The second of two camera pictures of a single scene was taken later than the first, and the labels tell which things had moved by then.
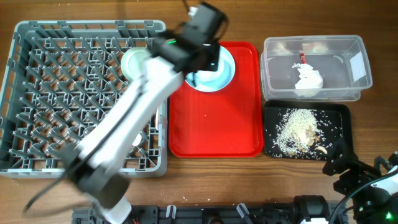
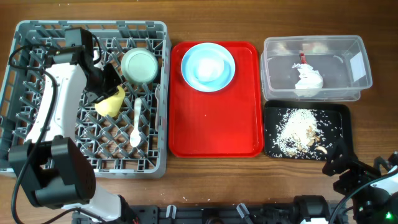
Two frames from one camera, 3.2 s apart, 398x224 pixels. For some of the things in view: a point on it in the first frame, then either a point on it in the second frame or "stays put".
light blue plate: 213,81 stays put
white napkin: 310,83 stays put
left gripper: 212,63 -> 94,95
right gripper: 361,174 stays put
